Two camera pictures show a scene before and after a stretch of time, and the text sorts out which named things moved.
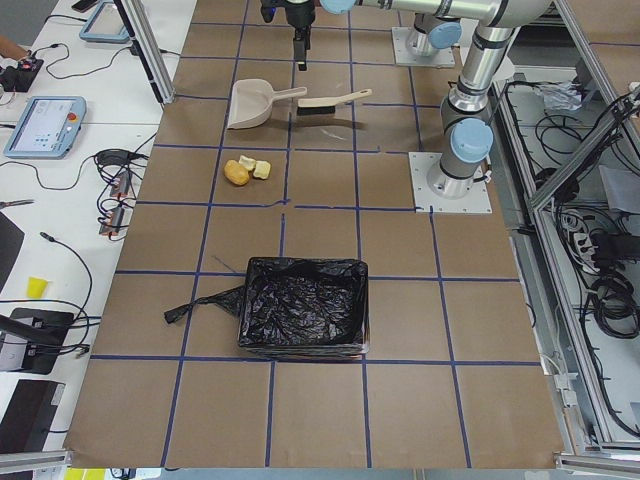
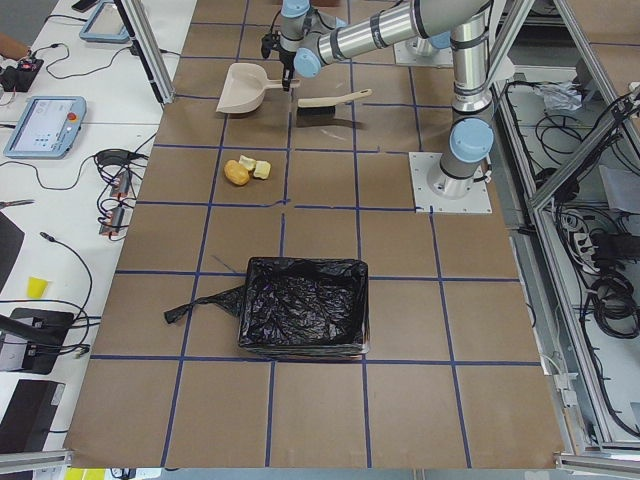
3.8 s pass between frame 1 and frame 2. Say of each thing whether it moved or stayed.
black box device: stayed
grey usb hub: stayed
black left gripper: moved
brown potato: stayed
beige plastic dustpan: moved
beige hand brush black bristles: stayed
